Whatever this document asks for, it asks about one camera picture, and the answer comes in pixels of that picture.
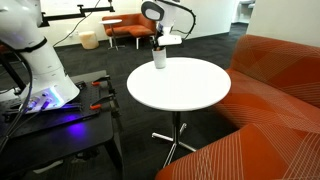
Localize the black hanging cable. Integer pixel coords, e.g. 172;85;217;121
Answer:
53;0;102;48

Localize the orange background lounge chair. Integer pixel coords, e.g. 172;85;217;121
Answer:
101;13;156;48

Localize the small white side table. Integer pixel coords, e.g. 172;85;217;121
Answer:
99;19;126;51

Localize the orange handled clamp far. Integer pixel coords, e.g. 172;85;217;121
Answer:
91;75;115;94

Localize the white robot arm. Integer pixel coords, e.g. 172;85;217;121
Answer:
0;0;80;113

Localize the orange handled clamp near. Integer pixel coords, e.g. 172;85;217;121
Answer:
90;94;120;118

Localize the orange handled clamp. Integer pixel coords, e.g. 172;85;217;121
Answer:
90;94;120;118
91;75;115;94

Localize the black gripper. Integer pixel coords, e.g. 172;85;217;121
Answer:
151;30;164;51

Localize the black camera boom bar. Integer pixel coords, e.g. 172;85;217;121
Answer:
40;0;115;27

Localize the orange patterned corner sofa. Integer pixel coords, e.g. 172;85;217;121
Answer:
155;35;320;180

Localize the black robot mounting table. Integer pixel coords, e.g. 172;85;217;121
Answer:
0;86;123;180

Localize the round white table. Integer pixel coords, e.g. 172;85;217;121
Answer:
127;57;231;167

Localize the beige round pouf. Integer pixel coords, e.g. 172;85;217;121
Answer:
79;31;99;50

